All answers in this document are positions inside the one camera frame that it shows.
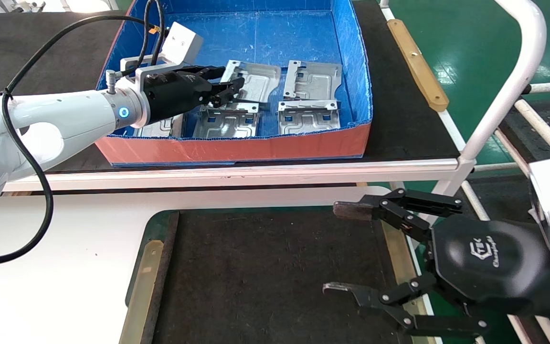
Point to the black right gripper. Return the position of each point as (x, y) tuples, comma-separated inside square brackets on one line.
[(485, 258)]

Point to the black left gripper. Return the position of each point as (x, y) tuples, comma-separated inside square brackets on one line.
[(174, 93)]

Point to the silver stamped metal bracket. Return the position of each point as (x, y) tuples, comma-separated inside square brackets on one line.
[(256, 81), (308, 122), (315, 81), (160, 128), (227, 125)]

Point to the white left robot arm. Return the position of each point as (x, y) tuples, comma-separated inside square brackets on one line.
[(55, 114)]

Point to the blue corrugated plastic box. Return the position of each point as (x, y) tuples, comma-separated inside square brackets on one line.
[(256, 148)]

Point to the yellow metal edge strip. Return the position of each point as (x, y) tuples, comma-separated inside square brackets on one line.
[(143, 282), (396, 258)]

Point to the black work mat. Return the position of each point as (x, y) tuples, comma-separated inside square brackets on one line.
[(280, 277)]

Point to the black cart mat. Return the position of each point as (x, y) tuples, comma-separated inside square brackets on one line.
[(523, 138)]

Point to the large black table mat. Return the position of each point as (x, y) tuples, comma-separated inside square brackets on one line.
[(41, 52)]

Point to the long tan wooden strip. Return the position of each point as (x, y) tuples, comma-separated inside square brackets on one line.
[(416, 64)]

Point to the grey white machine part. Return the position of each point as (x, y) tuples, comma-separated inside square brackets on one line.
[(22, 5)]

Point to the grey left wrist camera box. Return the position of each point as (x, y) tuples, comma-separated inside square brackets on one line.
[(179, 45)]

